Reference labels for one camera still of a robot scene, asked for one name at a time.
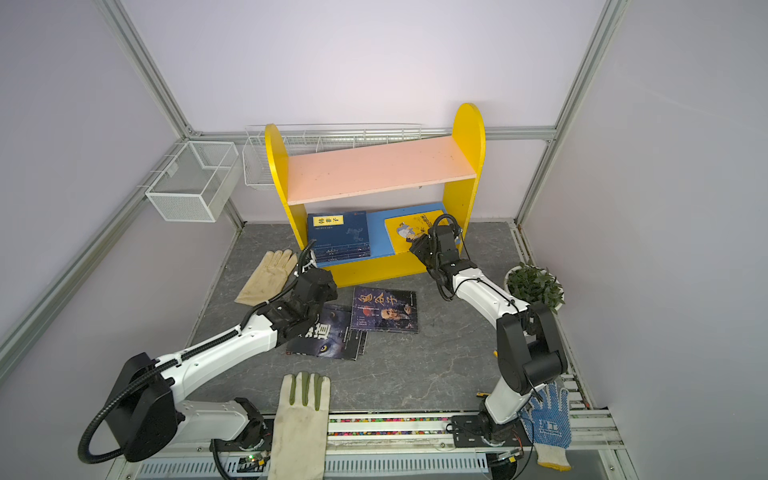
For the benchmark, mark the navy book one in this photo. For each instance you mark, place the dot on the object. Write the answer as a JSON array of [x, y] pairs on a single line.
[[338, 256]]

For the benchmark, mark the yellow wooden bookshelf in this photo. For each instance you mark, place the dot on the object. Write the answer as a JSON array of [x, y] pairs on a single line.
[[454, 162]]

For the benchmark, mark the beige cloth glove on table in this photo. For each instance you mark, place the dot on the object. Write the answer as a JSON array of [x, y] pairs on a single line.
[[269, 277]]

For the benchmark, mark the white wire wall basket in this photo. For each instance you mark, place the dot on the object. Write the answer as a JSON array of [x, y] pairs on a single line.
[[301, 139]]

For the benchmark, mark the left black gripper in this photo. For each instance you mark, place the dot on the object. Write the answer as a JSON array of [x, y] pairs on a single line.
[[333, 291]]

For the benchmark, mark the white mesh box basket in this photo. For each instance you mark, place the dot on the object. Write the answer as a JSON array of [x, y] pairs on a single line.
[[197, 182]]

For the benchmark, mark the potted green plant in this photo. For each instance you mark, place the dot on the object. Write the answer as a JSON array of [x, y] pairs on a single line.
[[533, 284]]

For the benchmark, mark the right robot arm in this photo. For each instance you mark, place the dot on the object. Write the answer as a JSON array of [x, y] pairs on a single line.
[[530, 355]]

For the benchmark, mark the blue dotted work glove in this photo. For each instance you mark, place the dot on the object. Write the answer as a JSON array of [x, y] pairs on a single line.
[[547, 424]]

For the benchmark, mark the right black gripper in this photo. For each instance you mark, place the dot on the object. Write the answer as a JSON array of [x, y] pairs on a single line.
[[420, 248]]

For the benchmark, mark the purple portrait cover book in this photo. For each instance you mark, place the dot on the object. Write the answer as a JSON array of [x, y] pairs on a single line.
[[384, 310]]

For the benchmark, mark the yellow cartoon book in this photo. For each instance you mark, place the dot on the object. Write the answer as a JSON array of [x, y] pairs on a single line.
[[402, 229]]

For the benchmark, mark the white green work glove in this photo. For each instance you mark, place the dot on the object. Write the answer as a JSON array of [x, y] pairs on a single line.
[[301, 428]]

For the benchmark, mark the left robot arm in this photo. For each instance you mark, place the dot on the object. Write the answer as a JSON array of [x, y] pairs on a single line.
[[148, 407]]

